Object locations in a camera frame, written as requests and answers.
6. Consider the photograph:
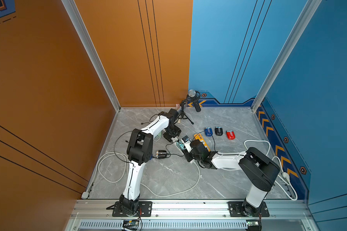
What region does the yellow power strip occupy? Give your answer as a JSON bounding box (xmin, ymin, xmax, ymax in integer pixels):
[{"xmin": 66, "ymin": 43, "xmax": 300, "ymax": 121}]
[{"xmin": 194, "ymin": 133, "xmax": 211, "ymax": 151}]

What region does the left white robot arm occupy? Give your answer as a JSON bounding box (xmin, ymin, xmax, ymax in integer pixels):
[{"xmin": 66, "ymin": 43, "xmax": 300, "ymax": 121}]
[{"xmin": 119, "ymin": 109, "xmax": 181, "ymax": 216}]

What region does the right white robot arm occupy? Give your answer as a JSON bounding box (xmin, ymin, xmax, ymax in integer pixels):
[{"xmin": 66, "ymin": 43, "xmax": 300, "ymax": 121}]
[{"xmin": 183, "ymin": 140, "xmax": 280, "ymax": 217}]

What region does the teal charger lower white strip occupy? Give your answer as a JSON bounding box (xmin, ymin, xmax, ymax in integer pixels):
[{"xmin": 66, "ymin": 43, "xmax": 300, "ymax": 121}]
[{"xmin": 176, "ymin": 141, "xmax": 186, "ymax": 150}]

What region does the black tripod stand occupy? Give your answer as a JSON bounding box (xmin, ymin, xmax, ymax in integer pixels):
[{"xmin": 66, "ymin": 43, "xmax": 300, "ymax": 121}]
[{"xmin": 177, "ymin": 98, "xmax": 195, "ymax": 125}]

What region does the yellow strip white cable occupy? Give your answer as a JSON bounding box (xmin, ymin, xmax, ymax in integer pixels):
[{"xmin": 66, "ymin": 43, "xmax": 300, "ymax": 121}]
[{"xmin": 211, "ymin": 140, "xmax": 298, "ymax": 201}]

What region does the white strip power cable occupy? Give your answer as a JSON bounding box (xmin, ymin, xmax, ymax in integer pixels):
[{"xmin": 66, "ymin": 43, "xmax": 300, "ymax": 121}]
[{"xmin": 80, "ymin": 151, "xmax": 201, "ymax": 203}]

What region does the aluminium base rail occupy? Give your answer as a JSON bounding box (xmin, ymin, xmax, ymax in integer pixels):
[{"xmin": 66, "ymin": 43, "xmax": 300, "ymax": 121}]
[{"xmin": 65, "ymin": 199, "xmax": 319, "ymax": 231}]

